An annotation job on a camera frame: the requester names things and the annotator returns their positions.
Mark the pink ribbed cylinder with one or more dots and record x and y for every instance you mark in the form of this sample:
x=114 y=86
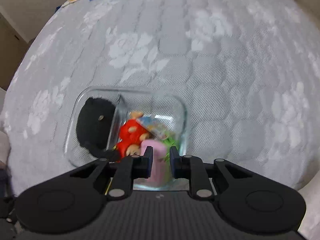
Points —
x=160 y=172

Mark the red dressed doll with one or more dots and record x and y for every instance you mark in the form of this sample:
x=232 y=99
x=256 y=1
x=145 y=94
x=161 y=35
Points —
x=131 y=135

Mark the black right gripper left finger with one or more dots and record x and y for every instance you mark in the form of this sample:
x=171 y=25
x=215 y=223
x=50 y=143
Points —
x=126 y=171

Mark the clear glass container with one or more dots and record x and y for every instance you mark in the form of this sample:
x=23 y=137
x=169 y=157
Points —
x=118 y=122

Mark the green toy piece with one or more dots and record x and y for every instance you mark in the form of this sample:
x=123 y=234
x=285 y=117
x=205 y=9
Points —
x=169 y=142

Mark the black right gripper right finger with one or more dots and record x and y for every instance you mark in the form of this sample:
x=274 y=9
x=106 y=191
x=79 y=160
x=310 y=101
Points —
x=191 y=168

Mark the black plush toy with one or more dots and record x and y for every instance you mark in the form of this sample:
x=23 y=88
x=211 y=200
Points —
x=93 y=128

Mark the colourful picture card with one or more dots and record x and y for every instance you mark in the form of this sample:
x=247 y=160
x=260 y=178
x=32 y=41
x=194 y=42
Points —
x=155 y=127

